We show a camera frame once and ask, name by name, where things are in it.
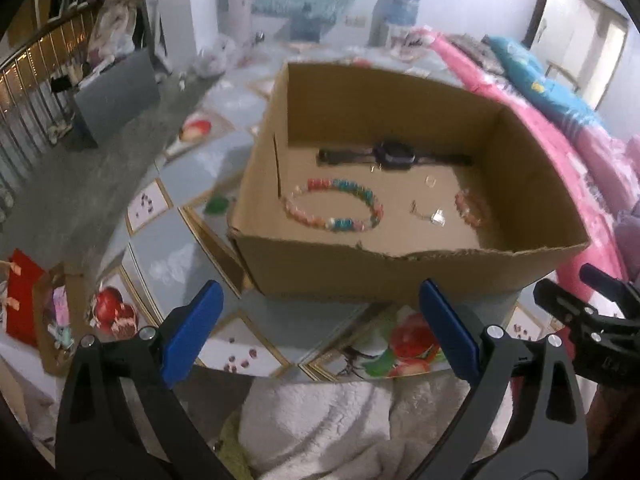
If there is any metal stair railing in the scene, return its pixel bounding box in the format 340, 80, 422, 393
0, 5, 101, 196

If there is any teal patterned pillow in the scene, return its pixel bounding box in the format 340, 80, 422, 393
482, 35, 608, 131

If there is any brown cardboard box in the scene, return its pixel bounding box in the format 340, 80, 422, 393
227, 61, 591, 306

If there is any grey lace pillow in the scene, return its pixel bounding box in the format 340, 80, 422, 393
450, 34, 506, 68

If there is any grey box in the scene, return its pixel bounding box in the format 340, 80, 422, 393
74, 50, 161, 148

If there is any purple cloth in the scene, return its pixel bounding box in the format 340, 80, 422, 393
615, 200, 640, 261

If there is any small open cardboard box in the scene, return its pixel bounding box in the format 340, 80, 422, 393
32, 262, 101, 376

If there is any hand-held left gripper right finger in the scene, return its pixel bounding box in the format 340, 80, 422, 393
419, 279, 588, 480

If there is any white crumpled bag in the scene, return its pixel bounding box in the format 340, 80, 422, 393
192, 35, 236, 78

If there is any pink quilt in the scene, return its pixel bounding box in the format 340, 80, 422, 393
570, 110, 640, 196

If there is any pale pink cylinder container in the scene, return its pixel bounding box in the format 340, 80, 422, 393
220, 0, 253, 41

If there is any silver pendant necklace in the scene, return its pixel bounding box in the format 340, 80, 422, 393
410, 200, 448, 226

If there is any yellow-green fleece cloth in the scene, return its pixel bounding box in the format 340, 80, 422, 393
215, 410, 256, 480

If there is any red gift bag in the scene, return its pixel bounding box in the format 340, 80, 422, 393
5, 249, 48, 346

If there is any white patterned cloth bundle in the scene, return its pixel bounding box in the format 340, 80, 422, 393
90, 0, 138, 61

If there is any white door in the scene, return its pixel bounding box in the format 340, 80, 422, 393
525, 0, 631, 111

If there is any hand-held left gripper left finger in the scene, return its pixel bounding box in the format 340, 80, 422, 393
54, 280, 236, 480

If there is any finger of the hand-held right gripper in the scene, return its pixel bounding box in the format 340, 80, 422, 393
580, 263, 640, 306
534, 280, 601, 333

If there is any pink bead bracelet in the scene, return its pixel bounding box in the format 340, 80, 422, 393
454, 188, 492, 227

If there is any pink floral blanket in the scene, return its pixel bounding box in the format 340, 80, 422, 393
395, 25, 640, 291

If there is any wooden chair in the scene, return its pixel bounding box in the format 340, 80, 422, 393
545, 60, 583, 93

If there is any multicolour bead bracelet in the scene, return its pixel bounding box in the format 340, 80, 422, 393
282, 176, 386, 234

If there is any white fleece garment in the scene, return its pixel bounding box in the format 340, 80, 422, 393
240, 375, 516, 480

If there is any blue water jug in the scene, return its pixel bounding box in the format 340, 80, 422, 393
370, 0, 423, 48

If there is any black wristwatch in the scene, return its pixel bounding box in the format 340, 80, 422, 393
317, 139, 473, 170

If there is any dark blue jar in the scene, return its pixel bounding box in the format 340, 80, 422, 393
290, 4, 323, 43

